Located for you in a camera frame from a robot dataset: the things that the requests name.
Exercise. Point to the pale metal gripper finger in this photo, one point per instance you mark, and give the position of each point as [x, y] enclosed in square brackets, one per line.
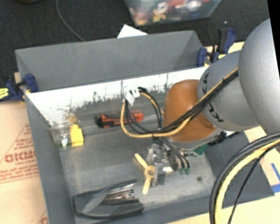
[160, 178]
[151, 158]

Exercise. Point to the grey metal bin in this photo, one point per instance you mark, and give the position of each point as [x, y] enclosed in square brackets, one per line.
[106, 165]

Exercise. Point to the black stapler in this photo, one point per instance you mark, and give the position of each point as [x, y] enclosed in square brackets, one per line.
[112, 202]

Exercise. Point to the orange and black utility knife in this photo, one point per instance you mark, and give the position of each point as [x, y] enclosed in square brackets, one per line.
[109, 121]

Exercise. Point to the yellow block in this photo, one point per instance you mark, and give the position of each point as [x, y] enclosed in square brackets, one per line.
[76, 136]

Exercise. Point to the clear plastic cup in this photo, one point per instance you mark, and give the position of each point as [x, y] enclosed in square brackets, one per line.
[61, 138]

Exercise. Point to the brown cardboard board red print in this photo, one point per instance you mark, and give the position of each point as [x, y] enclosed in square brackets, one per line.
[5, 131]

